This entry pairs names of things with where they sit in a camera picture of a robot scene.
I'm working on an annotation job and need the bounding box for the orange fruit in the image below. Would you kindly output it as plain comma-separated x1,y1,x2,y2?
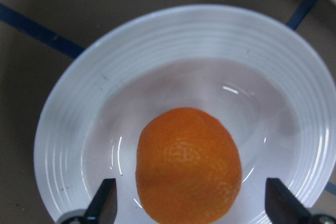
135,108,242,223

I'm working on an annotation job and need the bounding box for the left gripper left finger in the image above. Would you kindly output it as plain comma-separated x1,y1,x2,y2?
84,178,117,224

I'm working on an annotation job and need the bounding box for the white round plate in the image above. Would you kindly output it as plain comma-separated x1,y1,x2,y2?
34,5,335,223

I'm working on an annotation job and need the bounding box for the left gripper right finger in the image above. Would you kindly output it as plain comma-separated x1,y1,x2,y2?
265,178,311,224

